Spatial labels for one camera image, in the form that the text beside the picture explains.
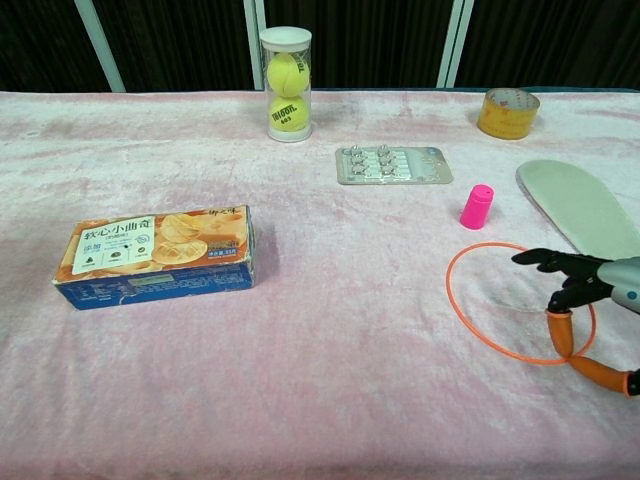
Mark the right black grey robot hand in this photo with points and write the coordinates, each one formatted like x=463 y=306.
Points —
x=615 y=280

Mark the pink velvet table cloth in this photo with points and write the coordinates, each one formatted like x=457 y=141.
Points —
x=325 y=325

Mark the white aluminium partition post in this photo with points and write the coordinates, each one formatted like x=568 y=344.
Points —
x=255 y=20
x=102 y=50
x=456 y=45

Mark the yellow tennis ball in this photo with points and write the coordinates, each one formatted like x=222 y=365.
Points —
x=286 y=75
x=287 y=115

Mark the clear tennis ball tube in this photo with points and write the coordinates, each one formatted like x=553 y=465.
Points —
x=285 y=37

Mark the orange blue cookie box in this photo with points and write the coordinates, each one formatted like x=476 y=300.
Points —
x=150 y=250

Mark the silver pill blister pack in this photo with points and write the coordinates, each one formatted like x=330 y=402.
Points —
x=425 y=167

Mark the yellow tape roll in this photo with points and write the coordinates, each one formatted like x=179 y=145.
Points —
x=500 y=125

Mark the small pink cap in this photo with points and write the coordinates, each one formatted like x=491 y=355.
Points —
x=477 y=210

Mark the pale grey shoe insole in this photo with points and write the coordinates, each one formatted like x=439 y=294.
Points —
x=575 y=205

